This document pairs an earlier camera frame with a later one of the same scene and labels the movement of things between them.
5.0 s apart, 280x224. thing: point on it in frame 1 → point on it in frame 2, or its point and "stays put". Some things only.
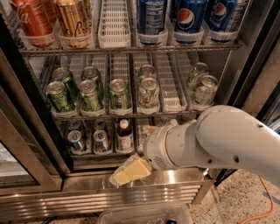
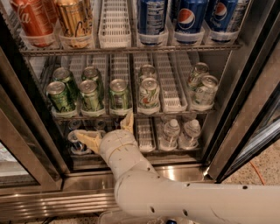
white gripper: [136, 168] → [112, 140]
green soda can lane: [118, 96] stays put
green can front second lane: [89, 94] stays put
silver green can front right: [206, 94] stays put
